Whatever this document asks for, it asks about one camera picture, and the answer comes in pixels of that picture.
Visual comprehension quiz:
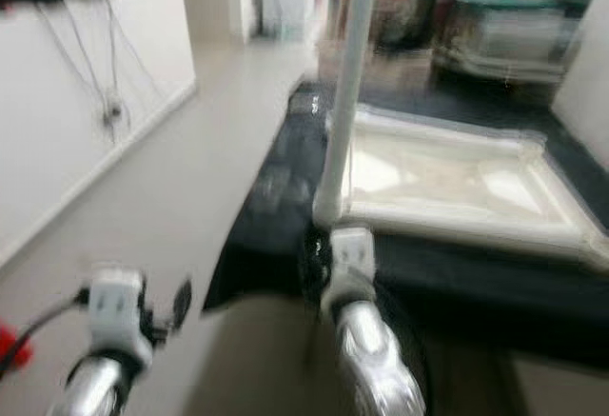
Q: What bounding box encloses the white plastic table leg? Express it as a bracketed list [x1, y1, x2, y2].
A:
[312, 0, 382, 228]

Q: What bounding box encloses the black tablecloth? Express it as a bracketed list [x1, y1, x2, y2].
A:
[200, 81, 609, 365]

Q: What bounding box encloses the red plastic object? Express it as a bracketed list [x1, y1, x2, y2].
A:
[0, 326, 31, 371]

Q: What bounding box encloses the white plastic table top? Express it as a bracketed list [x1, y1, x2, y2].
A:
[328, 107, 609, 272]

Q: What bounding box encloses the black power adapter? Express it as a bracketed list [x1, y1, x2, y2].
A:
[103, 100, 125, 124]

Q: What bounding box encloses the clear plastic container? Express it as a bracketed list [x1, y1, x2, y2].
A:
[433, 0, 586, 84]

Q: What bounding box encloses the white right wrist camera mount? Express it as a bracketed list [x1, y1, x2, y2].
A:
[322, 228, 377, 317]

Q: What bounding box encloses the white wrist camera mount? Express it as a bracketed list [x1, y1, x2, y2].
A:
[88, 264, 153, 369]
[322, 228, 377, 317]

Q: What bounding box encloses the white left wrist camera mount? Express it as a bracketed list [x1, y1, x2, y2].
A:
[88, 264, 153, 369]

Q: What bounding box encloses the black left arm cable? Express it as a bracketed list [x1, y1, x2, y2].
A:
[0, 287, 96, 369]

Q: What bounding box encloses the black wall cable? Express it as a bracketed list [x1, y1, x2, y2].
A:
[38, 2, 153, 146]

